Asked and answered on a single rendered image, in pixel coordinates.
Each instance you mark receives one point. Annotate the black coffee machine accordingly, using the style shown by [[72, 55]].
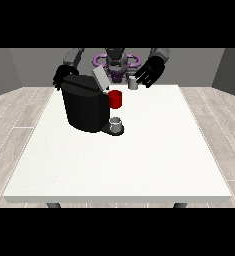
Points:
[[85, 104]]

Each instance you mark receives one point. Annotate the red pod holder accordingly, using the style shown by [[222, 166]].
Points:
[[115, 99]]

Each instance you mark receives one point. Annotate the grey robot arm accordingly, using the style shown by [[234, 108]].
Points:
[[160, 54], [73, 57]]

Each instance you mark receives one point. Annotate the grey robot trunk purple rings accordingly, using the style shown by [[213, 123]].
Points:
[[114, 61]]

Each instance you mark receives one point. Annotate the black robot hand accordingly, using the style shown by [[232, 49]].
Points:
[[60, 76], [151, 72]]

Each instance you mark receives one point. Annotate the small grey coffee pod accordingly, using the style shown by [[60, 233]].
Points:
[[132, 83]]

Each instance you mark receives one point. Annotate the pale grey machine lid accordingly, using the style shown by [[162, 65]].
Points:
[[100, 77]]

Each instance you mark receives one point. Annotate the small grey cup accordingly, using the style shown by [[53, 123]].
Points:
[[115, 124]]

